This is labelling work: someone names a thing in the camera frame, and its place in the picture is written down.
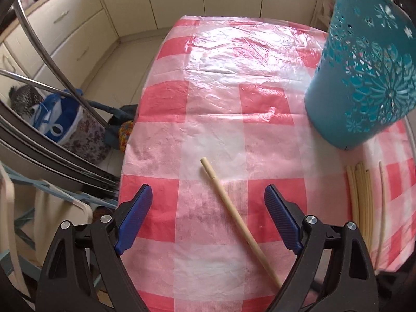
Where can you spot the blue and white bag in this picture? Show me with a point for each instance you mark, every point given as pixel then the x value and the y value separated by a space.
pixel 60 117

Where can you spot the cream drawer cabinet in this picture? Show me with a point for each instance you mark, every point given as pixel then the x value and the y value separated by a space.
pixel 65 32

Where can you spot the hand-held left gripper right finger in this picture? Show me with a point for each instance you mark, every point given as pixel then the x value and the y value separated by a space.
pixel 281 217

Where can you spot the pink checkered plastic tablecloth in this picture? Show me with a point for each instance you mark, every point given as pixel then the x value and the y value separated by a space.
pixel 211 120

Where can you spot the white shelf unit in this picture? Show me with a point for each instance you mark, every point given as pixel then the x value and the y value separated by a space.
pixel 323 3

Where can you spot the colourful crochet cloth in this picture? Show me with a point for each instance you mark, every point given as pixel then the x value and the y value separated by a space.
pixel 125 135

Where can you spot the chrome tube frame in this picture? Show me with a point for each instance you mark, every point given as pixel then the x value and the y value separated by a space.
pixel 48 55

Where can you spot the teal perforated plastic basket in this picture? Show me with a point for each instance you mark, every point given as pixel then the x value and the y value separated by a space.
pixel 341 87

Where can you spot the cream plastic chair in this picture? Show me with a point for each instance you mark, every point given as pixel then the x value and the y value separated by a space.
pixel 48 221

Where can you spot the dark blue bag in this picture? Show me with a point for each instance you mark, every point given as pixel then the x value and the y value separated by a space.
pixel 125 112

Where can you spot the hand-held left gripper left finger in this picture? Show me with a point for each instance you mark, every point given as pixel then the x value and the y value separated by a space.
pixel 135 217

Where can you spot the dark curved rail frame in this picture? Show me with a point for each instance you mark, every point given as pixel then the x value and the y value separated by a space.
pixel 48 156

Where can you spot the beige wooden chopstick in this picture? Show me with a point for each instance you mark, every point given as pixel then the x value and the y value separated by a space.
pixel 356 188
pixel 383 201
pixel 350 185
pixel 227 201
pixel 368 195
pixel 361 188

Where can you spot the floral fabric bag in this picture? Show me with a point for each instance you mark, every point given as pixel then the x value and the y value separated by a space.
pixel 89 139

